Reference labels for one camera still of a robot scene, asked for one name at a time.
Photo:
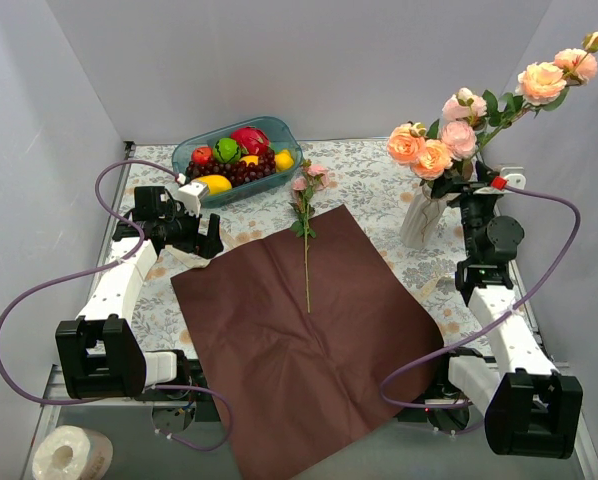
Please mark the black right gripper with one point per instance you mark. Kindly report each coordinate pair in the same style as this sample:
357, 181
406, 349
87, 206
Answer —
465, 189

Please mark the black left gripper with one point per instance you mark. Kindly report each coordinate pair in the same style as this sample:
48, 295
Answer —
201, 236

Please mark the pale pink rose stem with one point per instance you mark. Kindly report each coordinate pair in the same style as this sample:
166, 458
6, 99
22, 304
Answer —
464, 114

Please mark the peach rose stem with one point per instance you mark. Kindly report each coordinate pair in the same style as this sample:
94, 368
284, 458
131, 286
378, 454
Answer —
541, 87
428, 159

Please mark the small pink rose stem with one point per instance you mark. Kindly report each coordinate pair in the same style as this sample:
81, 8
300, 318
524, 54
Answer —
311, 179

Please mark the dark red wrapping paper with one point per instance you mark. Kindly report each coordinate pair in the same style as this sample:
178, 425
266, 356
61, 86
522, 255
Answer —
312, 344

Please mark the cream printed ribbon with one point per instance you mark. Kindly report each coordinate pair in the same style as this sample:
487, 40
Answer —
191, 261

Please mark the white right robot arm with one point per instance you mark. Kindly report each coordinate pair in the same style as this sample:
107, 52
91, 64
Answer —
529, 407

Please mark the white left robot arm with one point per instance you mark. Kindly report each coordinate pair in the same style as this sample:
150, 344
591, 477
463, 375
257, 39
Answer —
99, 354

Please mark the white ribbed ceramic vase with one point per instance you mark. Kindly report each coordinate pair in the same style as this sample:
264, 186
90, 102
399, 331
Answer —
422, 218

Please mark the yellow mango toy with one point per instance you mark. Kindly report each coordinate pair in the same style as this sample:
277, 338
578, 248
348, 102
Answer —
217, 184

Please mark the dark red grape bunch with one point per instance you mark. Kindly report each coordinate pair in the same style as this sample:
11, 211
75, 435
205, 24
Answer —
248, 169

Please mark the red apple toy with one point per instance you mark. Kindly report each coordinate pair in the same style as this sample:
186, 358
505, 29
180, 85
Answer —
202, 156

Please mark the green watermelon toy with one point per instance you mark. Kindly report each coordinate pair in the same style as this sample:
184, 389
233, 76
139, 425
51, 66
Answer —
227, 151

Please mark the teal plastic fruit basket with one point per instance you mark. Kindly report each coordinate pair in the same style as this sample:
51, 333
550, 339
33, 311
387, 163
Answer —
280, 138

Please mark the yellow lemon toy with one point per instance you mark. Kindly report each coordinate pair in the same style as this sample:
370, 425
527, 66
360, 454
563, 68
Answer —
283, 161

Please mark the red dragon fruit toy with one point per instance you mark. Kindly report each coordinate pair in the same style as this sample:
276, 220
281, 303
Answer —
251, 140

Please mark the white toilet paper roll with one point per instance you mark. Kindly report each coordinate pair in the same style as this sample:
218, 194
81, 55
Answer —
71, 452

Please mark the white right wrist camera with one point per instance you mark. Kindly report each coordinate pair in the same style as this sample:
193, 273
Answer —
510, 176

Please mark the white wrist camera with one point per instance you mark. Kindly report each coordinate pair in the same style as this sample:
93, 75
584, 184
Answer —
510, 176
192, 195

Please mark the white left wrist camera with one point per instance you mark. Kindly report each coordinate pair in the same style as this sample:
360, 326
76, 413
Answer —
192, 195

